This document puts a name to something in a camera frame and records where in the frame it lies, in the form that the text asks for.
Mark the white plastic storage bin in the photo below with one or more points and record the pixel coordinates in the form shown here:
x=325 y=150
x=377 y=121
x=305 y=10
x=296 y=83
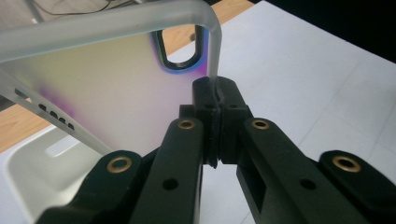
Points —
x=46 y=174

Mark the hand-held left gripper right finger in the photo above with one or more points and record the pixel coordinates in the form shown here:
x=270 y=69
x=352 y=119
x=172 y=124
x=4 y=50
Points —
x=280 y=161

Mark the dark curtain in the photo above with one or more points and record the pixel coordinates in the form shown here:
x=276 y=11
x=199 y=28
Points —
x=342 y=18

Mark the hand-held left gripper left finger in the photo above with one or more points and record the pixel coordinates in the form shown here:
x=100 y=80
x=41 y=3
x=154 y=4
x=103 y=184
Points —
x=180 y=155

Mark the iridescent phone case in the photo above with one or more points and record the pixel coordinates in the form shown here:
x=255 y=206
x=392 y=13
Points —
x=109 y=93

